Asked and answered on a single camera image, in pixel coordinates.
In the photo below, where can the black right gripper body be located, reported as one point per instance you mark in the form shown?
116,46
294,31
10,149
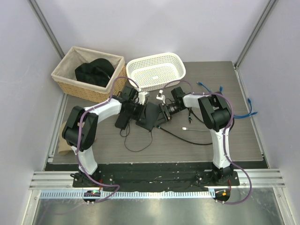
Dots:
173,108

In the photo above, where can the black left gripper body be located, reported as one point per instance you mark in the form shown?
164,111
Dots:
134,110

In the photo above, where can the black network switch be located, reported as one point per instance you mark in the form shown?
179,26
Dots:
149,116

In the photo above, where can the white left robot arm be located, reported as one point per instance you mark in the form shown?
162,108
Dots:
80,129

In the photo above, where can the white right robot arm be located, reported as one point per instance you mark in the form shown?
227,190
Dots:
216,115

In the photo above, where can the black power adapter brick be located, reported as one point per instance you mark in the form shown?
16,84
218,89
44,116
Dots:
122,121

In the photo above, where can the white perforated plastic basket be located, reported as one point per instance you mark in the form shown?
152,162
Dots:
154,72

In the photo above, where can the black cap in basket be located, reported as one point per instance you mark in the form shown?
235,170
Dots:
98,72

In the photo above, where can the wicker basket with liner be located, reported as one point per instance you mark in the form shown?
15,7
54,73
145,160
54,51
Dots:
64,74

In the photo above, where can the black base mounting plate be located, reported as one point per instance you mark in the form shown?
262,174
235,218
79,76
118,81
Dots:
145,178

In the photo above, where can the beige cap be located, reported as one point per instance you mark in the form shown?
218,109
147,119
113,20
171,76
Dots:
63,147

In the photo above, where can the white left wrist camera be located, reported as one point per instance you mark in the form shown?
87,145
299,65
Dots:
142,97

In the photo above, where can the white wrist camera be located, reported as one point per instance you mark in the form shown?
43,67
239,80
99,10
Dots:
160,96
142,97

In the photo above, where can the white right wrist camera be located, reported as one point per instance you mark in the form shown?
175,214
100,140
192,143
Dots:
160,96

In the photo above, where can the aluminium front rail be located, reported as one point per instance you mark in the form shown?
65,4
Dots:
152,185

